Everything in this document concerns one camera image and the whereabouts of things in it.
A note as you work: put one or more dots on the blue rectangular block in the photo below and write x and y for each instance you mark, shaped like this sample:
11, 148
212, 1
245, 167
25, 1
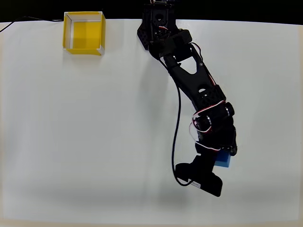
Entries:
223, 162

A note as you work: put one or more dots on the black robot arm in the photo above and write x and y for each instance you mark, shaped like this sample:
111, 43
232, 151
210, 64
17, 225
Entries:
189, 75

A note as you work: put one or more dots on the yellow open cardboard box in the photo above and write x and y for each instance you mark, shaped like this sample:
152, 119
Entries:
87, 33

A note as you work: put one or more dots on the black webcam with white label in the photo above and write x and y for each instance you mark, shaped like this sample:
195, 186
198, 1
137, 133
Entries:
203, 179

